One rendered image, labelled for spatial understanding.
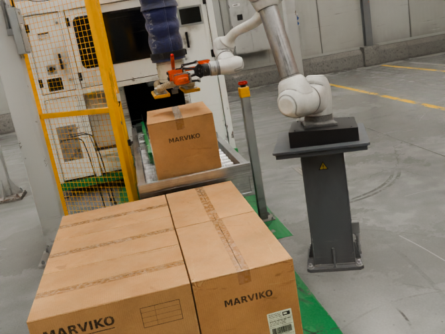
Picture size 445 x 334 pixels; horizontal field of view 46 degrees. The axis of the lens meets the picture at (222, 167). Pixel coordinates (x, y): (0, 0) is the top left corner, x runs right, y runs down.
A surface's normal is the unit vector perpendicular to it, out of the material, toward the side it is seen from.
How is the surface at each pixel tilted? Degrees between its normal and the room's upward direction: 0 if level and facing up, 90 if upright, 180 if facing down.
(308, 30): 90
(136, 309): 90
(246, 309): 90
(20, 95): 90
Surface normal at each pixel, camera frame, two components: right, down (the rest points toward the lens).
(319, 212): -0.18, 0.28
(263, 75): 0.16, 0.22
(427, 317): -0.16, -0.95
